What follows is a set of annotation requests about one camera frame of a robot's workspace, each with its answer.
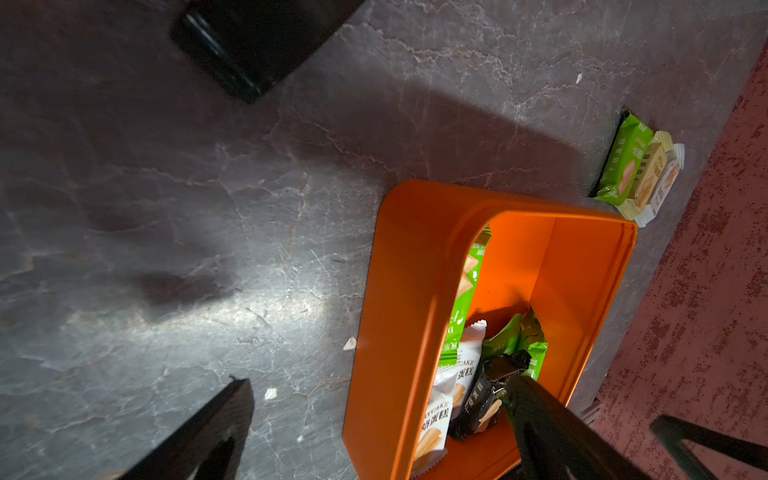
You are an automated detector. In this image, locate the white cookie packet outside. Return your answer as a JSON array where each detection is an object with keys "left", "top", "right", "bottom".
[{"left": 634, "top": 143, "right": 685, "bottom": 228}]

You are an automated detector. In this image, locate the white cookie packet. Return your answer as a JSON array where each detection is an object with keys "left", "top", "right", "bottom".
[{"left": 438, "top": 320, "right": 487, "bottom": 419}]

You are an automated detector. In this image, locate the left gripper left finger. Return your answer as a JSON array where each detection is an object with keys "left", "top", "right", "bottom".
[{"left": 121, "top": 379, "right": 254, "bottom": 480}]

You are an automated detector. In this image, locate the black cookie packet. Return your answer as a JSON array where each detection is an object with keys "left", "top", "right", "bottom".
[{"left": 449, "top": 350, "right": 531, "bottom": 441}]

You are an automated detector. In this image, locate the green cookie packet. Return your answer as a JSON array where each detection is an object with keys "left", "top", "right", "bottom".
[
  {"left": 594, "top": 109, "right": 653, "bottom": 206},
  {"left": 438, "top": 225, "right": 492, "bottom": 367}
]

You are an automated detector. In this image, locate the cream cookie packet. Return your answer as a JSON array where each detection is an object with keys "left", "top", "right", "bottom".
[{"left": 617, "top": 131, "right": 673, "bottom": 221}]

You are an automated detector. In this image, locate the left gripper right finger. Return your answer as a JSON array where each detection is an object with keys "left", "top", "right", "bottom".
[{"left": 507, "top": 376, "right": 648, "bottom": 479}]

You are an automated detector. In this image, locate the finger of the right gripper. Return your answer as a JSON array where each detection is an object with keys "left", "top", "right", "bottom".
[{"left": 650, "top": 415, "right": 767, "bottom": 474}]

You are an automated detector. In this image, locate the orange storage box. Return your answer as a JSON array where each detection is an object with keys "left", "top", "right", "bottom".
[{"left": 343, "top": 180, "right": 638, "bottom": 479}]

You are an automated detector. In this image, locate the green cookie packet in box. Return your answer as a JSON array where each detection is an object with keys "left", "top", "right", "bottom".
[{"left": 438, "top": 225, "right": 492, "bottom": 367}]

